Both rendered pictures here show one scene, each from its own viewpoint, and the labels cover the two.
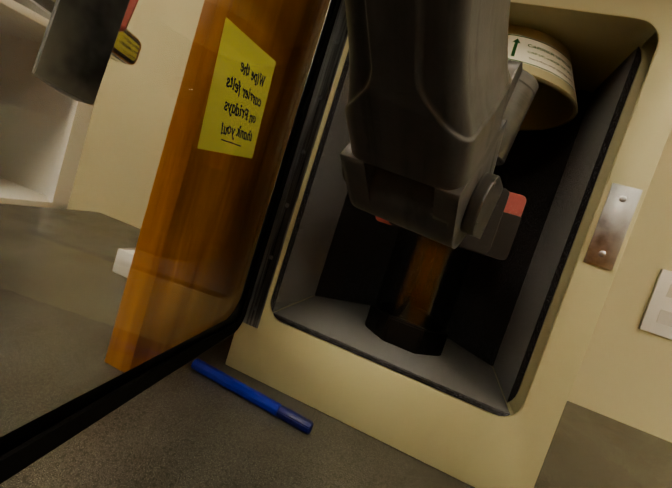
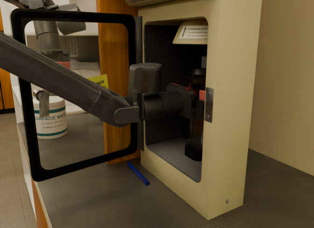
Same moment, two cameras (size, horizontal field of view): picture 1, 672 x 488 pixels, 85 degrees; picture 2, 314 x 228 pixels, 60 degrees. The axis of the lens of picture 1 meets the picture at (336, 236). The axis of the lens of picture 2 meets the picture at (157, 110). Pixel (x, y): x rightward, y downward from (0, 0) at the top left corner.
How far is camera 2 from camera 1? 55 cm
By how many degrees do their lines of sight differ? 44
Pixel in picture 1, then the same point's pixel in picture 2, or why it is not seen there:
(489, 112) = (93, 103)
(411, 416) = (178, 182)
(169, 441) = (106, 180)
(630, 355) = not seen: outside the picture
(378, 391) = (169, 173)
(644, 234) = not seen: outside the picture
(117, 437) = (96, 178)
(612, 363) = not seen: outside the picture
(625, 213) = (210, 99)
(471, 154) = (93, 112)
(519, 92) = (143, 73)
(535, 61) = (189, 36)
